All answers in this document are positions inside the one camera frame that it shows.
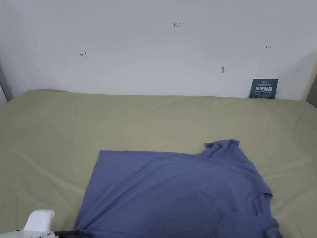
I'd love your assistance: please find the bed with pale green sheet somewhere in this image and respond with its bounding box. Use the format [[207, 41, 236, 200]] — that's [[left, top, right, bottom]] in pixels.
[[0, 89, 317, 238]]

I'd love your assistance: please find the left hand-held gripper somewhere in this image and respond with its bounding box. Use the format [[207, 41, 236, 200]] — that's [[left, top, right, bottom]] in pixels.
[[0, 209, 82, 238]]

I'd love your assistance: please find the dark card with white print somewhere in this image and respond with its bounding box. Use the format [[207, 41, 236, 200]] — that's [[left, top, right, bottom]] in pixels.
[[249, 78, 279, 100]]

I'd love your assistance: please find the blue shirt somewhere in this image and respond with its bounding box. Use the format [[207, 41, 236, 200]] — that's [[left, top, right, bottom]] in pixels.
[[74, 139, 284, 238]]

